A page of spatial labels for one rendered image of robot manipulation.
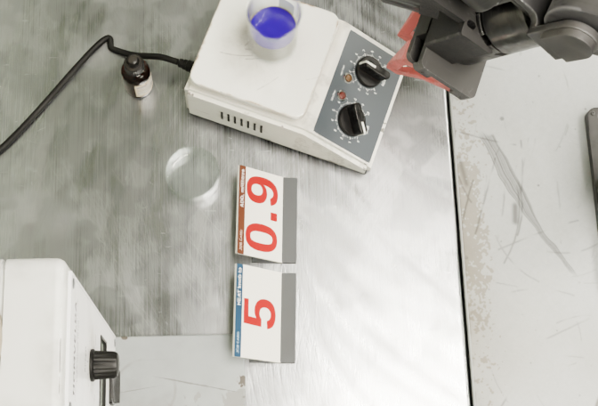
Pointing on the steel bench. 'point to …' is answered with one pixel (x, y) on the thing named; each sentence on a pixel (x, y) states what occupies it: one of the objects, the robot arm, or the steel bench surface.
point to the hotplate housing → (235, 117)
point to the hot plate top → (204, 71)
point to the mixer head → (52, 339)
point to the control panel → (370, 97)
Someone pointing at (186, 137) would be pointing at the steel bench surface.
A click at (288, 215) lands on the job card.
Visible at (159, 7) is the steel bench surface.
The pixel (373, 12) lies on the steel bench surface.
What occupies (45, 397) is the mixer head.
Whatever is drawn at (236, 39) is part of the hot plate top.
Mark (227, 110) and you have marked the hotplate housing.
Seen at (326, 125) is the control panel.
